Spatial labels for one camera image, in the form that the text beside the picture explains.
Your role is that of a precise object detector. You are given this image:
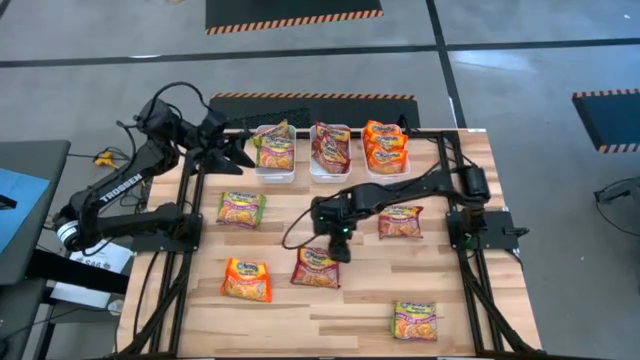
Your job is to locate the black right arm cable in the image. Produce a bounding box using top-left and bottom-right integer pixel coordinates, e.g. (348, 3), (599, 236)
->
(280, 197), (334, 251)

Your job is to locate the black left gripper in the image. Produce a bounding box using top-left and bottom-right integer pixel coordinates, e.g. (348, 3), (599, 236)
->
(193, 109), (258, 176)

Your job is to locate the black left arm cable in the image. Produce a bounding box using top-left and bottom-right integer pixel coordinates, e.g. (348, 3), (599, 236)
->
(149, 81), (214, 119)

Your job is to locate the black metal beam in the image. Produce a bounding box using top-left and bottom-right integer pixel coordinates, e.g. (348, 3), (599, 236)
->
(27, 248), (131, 295)

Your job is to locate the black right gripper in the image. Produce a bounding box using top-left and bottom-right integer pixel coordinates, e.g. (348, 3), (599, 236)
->
(310, 192), (361, 265)

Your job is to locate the yellow cable connector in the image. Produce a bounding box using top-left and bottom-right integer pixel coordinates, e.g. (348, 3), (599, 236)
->
(93, 151), (120, 170)

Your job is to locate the white paper sheet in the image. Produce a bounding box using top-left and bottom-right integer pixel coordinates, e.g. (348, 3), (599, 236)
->
(49, 239), (135, 310)

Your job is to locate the white plastic bin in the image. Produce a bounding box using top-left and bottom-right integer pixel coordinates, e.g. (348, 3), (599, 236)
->
(360, 127), (412, 182)
(308, 123), (353, 185)
(253, 123), (297, 185)

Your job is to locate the dark grey desk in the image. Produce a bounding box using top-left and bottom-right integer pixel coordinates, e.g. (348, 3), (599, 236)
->
(0, 139), (72, 287)
(0, 277), (51, 360)

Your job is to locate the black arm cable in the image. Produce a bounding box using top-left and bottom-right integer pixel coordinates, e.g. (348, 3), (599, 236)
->
(149, 81), (214, 119)
(280, 197), (334, 251)

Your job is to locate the lime chili shrimp noodle pack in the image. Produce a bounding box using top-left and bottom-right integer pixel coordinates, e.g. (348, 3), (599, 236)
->
(251, 118), (292, 147)
(215, 191), (268, 230)
(256, 135), (296, 172)
(389, 300), (439, 342)

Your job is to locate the black hazard-striped floor mat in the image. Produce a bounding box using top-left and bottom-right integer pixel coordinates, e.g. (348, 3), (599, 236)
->
(569, 88), (640, 155)
(204, 0), (385, 36)
(208, 91), (422, 130)

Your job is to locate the chicken noodle pack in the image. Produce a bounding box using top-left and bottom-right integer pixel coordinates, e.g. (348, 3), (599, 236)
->
(219, 257), (274, 304)
(363, 119), (404, 137)
(364, 130), (410, 152)
(366, 145), (410, 176)

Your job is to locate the blue sheet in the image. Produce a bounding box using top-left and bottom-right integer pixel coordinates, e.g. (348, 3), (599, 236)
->
(0, 167), (52, 255)

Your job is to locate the roast beef noodle pack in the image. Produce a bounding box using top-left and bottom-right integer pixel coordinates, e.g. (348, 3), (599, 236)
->
(317, 137), (352, 175)
(289, 246), (342, 290)
(310, 134), (331, 166)
(377, 204), (425, 240)
(314, 121), (352, 145)

